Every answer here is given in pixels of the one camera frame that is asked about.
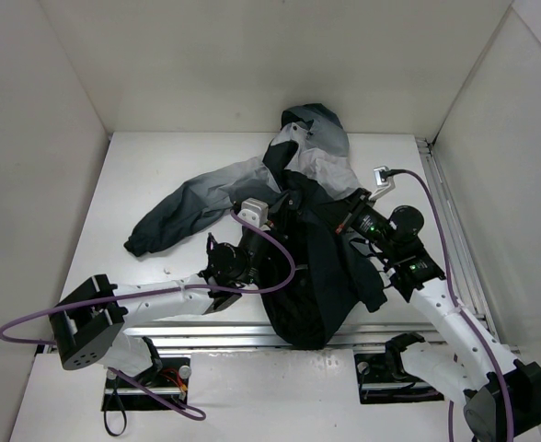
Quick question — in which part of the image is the aluminium rail front table edge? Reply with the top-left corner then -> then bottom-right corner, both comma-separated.
127,323 -> 446,352

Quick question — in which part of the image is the black loose cable loop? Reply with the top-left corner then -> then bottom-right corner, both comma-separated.
103,390 -> 125,437

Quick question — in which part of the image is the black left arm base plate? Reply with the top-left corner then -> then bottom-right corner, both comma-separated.
100,355 -> 190,412

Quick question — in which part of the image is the aluminium rail table edge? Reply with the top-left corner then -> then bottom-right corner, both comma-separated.
415,135 -> 541,442
127,323 -> 446,352

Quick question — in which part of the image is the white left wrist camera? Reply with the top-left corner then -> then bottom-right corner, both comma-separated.
237,198 -> 269,229

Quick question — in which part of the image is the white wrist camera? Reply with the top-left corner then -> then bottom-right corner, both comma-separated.
370,166 -> 396,202
237,198 -> 269,229

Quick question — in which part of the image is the aluminium rail right table edge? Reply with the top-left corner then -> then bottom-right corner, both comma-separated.
415,135 -> 541,442

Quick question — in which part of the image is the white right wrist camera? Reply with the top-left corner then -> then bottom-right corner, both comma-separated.
370,166 -> 396,202

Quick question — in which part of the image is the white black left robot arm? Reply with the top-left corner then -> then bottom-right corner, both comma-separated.
49,198 -> 295,387

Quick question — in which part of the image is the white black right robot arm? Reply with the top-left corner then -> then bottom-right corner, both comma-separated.
336,189 -> 541,441

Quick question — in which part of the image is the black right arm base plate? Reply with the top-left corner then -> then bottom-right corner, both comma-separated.
354,353 -> 444,405

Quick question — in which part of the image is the grey gradient hooded jacket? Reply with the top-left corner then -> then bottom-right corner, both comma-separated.
124,103 -> 386,350

